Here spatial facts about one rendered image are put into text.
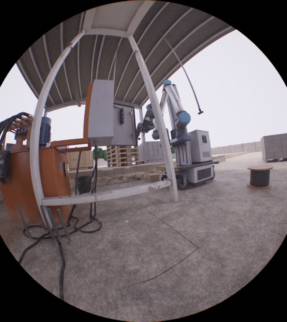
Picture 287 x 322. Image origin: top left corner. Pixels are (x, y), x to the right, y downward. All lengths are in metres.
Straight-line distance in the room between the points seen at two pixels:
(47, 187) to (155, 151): 3.83
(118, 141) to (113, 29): 1.88
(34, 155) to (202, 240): 1.13
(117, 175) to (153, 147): 2.27
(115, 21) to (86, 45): 3.42
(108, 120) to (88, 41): 4.74
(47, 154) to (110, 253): 0.77
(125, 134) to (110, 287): 1.37
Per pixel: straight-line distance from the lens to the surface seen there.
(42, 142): 1.22
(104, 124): 0.82
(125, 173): 2.35
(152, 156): 4.06
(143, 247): 0.58
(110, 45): 5.26
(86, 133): 0.80
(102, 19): 2.09
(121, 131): 1.31
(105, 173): 2.28
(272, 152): 4.35
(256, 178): 1.45
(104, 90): 1.01
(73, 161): 4.05
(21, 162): 1.03
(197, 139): 1.61
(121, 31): 2.04
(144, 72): 1.19
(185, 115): 1.26
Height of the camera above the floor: 0.44
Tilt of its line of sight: level
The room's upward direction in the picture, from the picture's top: 6 degrees counter-clockwise
